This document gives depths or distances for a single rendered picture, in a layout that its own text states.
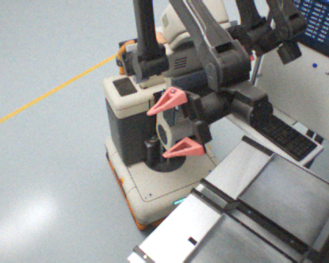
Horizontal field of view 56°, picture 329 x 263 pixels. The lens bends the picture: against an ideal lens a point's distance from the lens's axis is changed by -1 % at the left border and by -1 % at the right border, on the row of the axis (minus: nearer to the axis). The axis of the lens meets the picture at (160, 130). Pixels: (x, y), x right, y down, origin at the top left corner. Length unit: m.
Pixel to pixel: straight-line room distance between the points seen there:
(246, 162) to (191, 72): 0.42
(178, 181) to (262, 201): 0.82
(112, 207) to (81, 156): 0.51
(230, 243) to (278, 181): 0.31
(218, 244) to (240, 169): 0.32
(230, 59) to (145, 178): 1.37
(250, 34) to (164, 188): 1.03
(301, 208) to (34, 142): 2.03
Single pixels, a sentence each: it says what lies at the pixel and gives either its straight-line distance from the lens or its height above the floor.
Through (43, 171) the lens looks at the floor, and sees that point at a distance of 2.43.
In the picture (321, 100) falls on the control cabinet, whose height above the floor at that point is 0.98.
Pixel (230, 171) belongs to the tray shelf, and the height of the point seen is 0.88.
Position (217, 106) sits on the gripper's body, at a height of 1.42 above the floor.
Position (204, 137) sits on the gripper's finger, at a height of 1.38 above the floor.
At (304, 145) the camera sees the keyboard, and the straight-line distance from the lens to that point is 1.47.
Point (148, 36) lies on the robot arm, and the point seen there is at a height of 1.35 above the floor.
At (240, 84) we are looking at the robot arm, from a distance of 0.64.
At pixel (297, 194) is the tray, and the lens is 1.23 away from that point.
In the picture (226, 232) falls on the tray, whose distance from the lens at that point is 1.08.
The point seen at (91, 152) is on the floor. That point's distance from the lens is 2.44.
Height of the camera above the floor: 1.84
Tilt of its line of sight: 46 degrees down
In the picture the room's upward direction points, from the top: straight up
